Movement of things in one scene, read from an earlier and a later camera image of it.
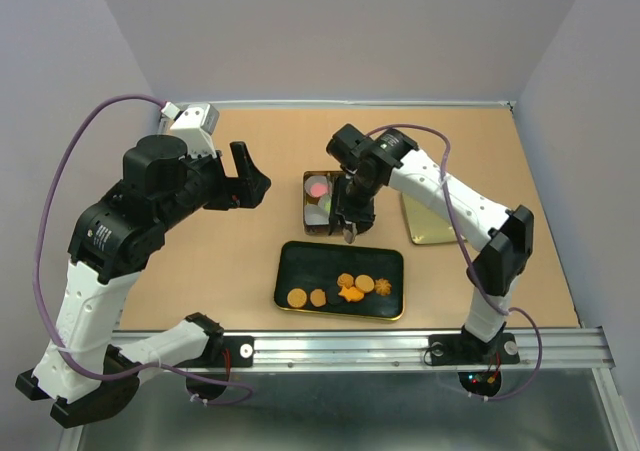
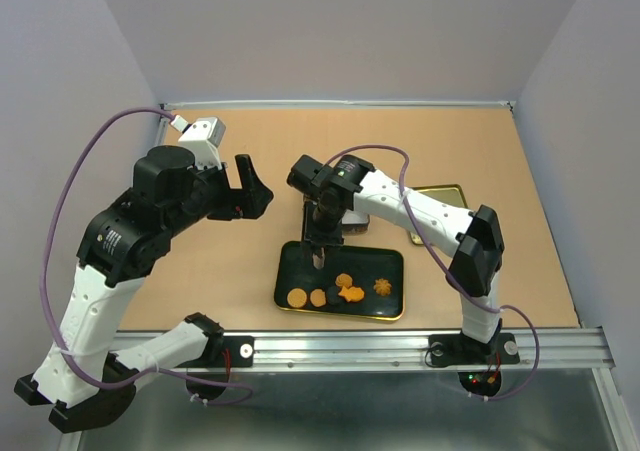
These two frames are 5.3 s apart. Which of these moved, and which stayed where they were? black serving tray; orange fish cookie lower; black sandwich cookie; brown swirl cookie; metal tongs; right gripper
Moved: right gripper; metal tongs
Stayed: brown swirl cookie; orange fish cookie lower; black serving tray; black sandwich cookie
